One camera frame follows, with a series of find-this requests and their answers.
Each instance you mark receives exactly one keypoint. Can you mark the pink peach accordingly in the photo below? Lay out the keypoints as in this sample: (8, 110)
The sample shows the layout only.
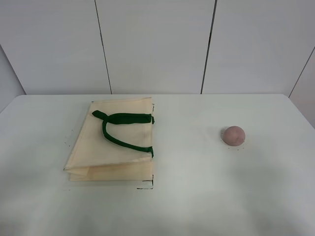
(233, 136)

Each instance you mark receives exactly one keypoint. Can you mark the cream linen bag green handles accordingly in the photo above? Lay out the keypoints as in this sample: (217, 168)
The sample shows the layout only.
(115, 142)

